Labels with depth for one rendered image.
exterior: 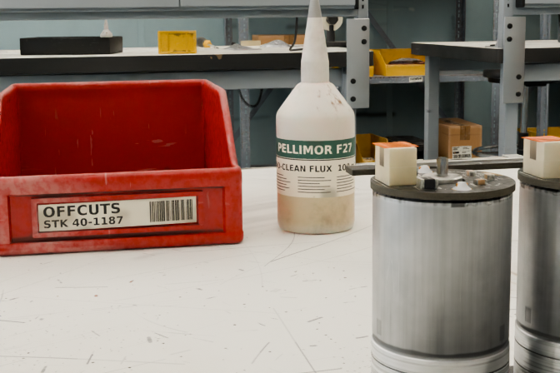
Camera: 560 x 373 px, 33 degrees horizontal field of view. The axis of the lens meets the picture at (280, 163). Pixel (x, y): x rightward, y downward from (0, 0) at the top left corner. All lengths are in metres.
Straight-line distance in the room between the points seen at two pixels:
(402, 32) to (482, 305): 4.60
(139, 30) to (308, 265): 4.17
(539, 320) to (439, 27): 4.66
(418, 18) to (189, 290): 4.49
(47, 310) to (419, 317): 0.17
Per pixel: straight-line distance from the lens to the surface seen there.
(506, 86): 2.66
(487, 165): 0.19
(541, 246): 0.17
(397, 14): 4.75
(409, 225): 0.16
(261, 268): 0.35
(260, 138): 4.61
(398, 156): 0.16
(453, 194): 0.16
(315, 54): 0.40
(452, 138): 4.39
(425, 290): 0.16
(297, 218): 0.40
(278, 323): 0.29
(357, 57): 2.50
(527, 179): 0.17
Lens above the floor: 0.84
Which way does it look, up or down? 9 degrees down
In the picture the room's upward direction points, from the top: 1 degrees counter-clockwise
